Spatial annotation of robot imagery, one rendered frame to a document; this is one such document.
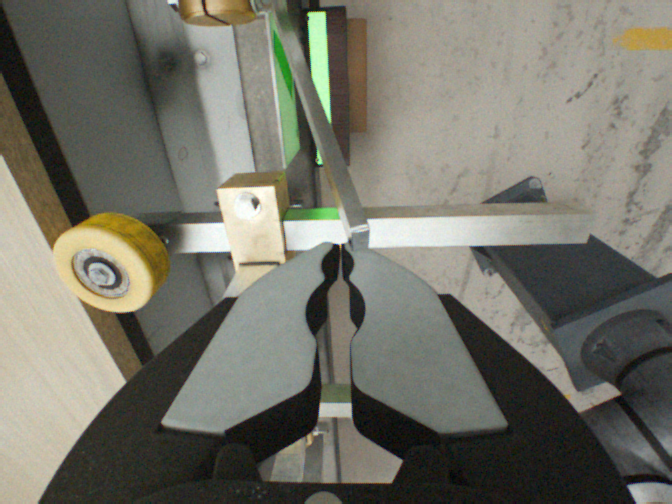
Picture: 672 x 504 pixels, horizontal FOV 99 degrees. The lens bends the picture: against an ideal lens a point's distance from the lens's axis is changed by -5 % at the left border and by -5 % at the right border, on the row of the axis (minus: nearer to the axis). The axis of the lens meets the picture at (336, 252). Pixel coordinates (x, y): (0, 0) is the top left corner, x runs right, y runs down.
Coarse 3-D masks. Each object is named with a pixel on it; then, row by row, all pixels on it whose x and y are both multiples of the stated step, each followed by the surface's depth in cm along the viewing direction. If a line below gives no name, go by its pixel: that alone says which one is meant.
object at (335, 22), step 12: (336, 12) 31; (336, 24) 32; (336, 36) 32; (336, 48) 33; (336, 60) 33; (336, 72) 34; (336, 84) 35; (336, 96) 35; (336, 108) 36; (336, 120) 37; (336, 132) 37
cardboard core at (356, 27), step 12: (348, 24) 82; (360, 24) 82; (348, 36) 83; (360, 36) 83; (348, 48) 85; (360, 48) 85; (348, 60) 86; (360, 60) 86; (348, 72) 88; (360, 72) 88; (348, 84) 89; (360, 84) 89; (360, 96) 91; (360, 108) 93; (360, 120) 94
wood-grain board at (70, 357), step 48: (0, 96) 20; (0, 144) 20; (0, 192) 21; (48, 192) 23; (0, 240) 23; (48, 240) 23; (0, 288) 25; (48, 288) 25; (0, 336) 29; (48, 336) 28; (96, 336) 28; (0, 384) 32; (48, 384) 32; (96, 384) 31; (0, 432) 38; (48, 432) 37; (0, 480) 45; (48, 480) 44
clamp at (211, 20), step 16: (176, 0) 19; (192, 0) 18; (208, 0) 18; (224, 0) 18; (240, 0) 19; (192, 16) 19; (208, 16) 19; (224, 16) 19; (240, 16) 20; (256, 16) 21
